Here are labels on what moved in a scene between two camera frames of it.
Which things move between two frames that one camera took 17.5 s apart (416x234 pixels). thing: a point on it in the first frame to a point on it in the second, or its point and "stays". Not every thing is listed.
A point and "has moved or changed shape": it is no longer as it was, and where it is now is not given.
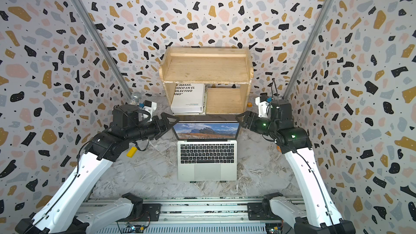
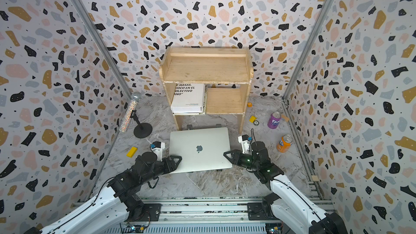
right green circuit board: x=273 y=228 stays
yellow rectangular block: x=131 y=152 stays
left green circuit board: x=130 y=228 stays
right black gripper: x=251 y=116 to x=237 y=156
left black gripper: x=167 y=126 to x=172 y=167
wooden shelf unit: x=226 y=71 stays
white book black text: x=189 y=99 stays
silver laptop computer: x=207 y=150 has moved or changed shape
